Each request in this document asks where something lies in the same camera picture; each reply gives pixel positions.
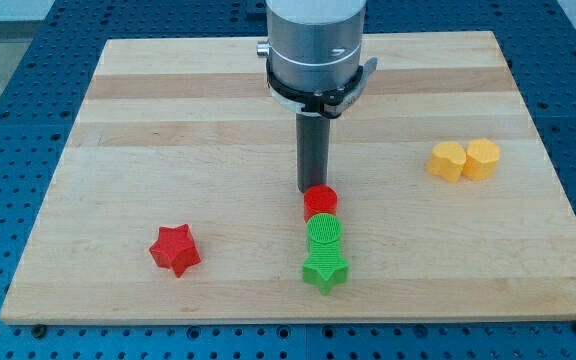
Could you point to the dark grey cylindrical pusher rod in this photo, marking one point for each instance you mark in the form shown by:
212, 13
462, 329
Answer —
312, 135

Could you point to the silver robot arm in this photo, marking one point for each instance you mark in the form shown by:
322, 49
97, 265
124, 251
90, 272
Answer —
313, 68

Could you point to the red circle block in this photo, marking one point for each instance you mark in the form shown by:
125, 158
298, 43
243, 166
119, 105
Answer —
319, 199

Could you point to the green circle block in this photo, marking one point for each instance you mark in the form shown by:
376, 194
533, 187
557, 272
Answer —
324, 232

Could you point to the green star block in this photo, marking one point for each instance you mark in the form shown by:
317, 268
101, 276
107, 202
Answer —
325, 267

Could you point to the red star block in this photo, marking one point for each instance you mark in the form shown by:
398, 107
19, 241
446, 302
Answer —
175, 249

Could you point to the yellow heart block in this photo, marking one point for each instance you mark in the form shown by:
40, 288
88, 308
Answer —
447, 160

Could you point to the wooden board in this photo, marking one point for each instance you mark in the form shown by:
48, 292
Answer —
184, 131

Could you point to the yellow hexagon block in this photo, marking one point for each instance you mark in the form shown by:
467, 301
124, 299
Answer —
482, 157

